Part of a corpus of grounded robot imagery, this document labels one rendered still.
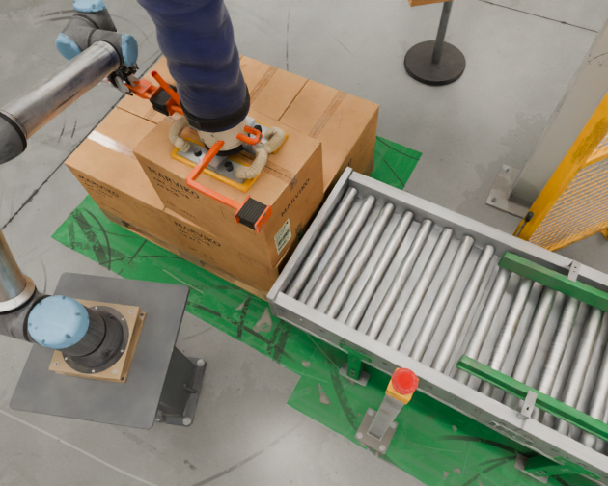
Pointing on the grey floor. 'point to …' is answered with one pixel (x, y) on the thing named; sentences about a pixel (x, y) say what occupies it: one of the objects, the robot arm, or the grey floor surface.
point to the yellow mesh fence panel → (574, 160)
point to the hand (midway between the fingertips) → (126, 87)
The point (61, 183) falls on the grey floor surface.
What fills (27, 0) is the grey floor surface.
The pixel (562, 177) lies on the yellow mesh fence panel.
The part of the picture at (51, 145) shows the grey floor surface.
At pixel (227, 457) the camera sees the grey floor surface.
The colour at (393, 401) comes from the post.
